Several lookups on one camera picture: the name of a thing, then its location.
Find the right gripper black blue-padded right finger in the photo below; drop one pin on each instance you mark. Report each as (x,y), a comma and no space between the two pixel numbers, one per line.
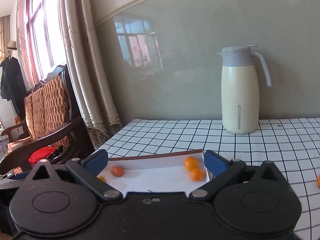
(225,173)

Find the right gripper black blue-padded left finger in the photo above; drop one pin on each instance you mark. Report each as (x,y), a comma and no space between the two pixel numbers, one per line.
(86,171)

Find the yellow kumquat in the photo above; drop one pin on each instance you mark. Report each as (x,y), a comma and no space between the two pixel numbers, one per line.
(102,178)

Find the orange kumquat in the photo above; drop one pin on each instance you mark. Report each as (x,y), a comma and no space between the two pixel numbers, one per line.
(196,174)
(191,163)

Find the reddish wrinkled fruit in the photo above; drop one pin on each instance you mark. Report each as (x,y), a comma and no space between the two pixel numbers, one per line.
(117,171)

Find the brown white cardboard box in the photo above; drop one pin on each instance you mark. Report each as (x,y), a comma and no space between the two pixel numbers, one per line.
(155,173)

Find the red cushion item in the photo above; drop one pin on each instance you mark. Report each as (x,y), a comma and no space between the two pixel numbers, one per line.
(42,153)

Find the wooden wicker-back bench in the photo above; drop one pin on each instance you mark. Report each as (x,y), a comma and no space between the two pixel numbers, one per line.
(52,118)

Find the white black checked tablecloth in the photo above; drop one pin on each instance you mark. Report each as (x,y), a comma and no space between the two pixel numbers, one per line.
(292,144)

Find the cream thermos jug grey lid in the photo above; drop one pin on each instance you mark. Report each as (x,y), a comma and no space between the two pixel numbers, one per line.
(240,95)

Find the beige curtain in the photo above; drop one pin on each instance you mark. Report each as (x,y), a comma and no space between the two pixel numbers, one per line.
(87,72)

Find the dark coat on rack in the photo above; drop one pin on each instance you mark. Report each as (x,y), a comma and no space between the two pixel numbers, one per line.
(12,85)

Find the red-framed window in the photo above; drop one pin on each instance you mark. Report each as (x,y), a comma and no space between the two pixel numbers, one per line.
(39,39)

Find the straw hat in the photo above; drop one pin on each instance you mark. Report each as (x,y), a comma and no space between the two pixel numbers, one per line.
(12,45)

